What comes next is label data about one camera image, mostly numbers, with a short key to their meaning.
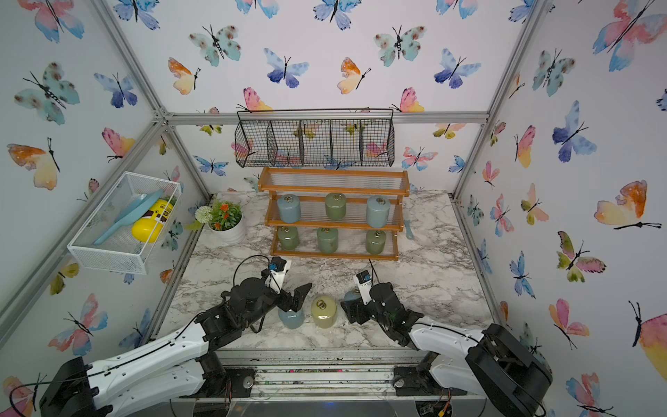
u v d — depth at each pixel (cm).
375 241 96
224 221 95
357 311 75
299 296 68
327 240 96
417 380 65
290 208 87
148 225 71
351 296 82
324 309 79
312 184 119
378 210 86
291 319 79
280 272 65
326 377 76
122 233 69
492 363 42
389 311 66
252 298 57
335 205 89
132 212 67
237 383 73
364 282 75
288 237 96
